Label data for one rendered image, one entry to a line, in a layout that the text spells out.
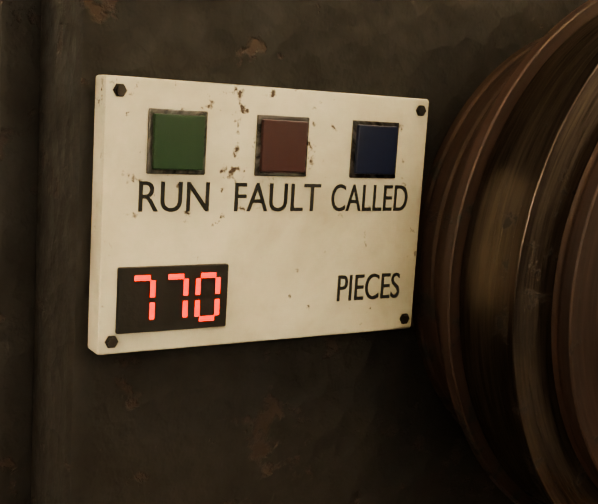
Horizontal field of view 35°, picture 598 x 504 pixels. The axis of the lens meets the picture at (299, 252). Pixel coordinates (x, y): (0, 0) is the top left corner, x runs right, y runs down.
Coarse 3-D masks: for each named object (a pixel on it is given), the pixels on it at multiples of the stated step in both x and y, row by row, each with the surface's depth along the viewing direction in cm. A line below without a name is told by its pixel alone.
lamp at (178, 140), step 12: (156, 120) 61; (168, 120) 61; (180, 120) 62; (192, 120) 62; (204, 120) 63; (156, 132) 61; (168, 132) 61; (180, 132) 62; (192, 132) 62; (204, 132) 63; (156, 144) 61; (168, 144) 62; (180, 144) 62; (192, 144) 62; (156, 156) 61; (168, 156) 62; (180, 156) 62; (192, 156) 63; (156, 168) 61; (168, 168) 62; (180, 168) 62; (192, 168) 63
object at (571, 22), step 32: (512, 64) 78; (480, 96) 77; (512, 96) 68; (480, 128) 74; (448, 160) 75; (480, 160) 68; (448, 192) 74; (448, 224) 73; (416, 256) 76; (448, 256) 68; (416, 288) 77; (448, 288) 68; (416, 320) 78; (448, 320) 68; (448, 352) 69; (448, 384) 70; (480, 448) 72; (512, 480) 75
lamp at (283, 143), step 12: (264, 120) 65; (276, 120) 66; (264, 132) 65; (276, 132) 66; (288, 132) 66; (300, 132) 67; (264, 144) 65; (276, 144) 66; (288, 144) 66; (300, 144) 67; (264, 156) 65; (276, 156) 66; (288, 156) 66; (300, 156) 67; (264, 168) 66; (276, 168) 66; (288, 168) 67; (300, 168) 67
